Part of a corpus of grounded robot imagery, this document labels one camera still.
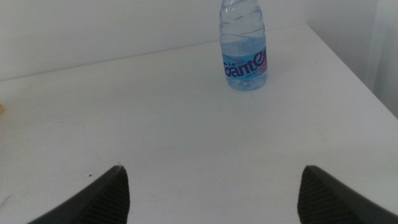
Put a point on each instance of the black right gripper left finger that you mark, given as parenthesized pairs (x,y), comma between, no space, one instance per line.
(102,199)

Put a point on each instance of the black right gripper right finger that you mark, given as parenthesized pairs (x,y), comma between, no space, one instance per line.
(326,199)

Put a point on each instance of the clear water bottle blue cap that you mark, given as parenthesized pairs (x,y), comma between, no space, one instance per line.
(243,46)

